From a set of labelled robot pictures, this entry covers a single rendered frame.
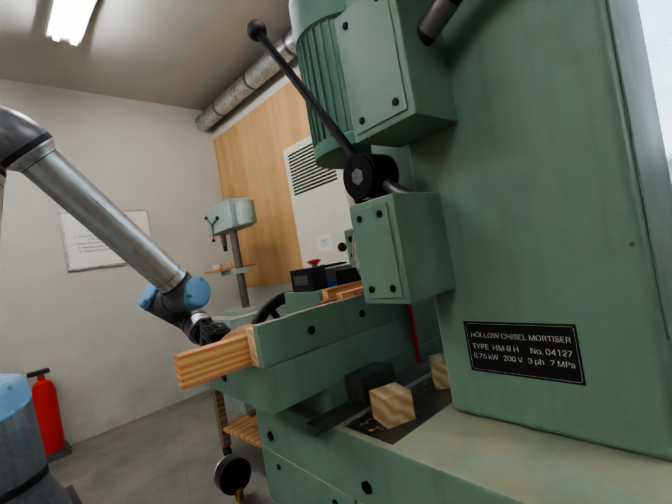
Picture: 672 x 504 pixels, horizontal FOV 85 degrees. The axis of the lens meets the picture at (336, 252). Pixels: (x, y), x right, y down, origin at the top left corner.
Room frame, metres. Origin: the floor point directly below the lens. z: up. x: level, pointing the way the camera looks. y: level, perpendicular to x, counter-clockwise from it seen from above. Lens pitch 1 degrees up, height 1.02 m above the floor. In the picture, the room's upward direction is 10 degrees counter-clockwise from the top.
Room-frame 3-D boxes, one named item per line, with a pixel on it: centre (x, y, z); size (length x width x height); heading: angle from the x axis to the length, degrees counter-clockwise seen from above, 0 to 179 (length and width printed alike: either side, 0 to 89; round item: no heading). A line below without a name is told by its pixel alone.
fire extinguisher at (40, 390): (2.52, 2.14, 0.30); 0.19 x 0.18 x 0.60; 44
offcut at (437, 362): (0.57, -0.14, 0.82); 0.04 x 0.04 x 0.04; 82
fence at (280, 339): (0.66, -0.11, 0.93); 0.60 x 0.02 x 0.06; 130
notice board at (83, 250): (2.99, 1.79, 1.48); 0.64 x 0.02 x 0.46; 134
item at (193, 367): (0.62, 0.00, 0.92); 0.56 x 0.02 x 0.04; 130
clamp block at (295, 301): (0.84, 0.04, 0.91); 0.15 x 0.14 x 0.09; 130
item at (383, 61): (0.42, -0.10, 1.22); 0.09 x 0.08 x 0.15; 40
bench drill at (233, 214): (2.89, 0.77, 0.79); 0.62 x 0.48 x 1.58; 42
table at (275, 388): (0.77, -0.02, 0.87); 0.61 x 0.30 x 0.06; 130
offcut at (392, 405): (0.48, -0.04, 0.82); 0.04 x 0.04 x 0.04; 21
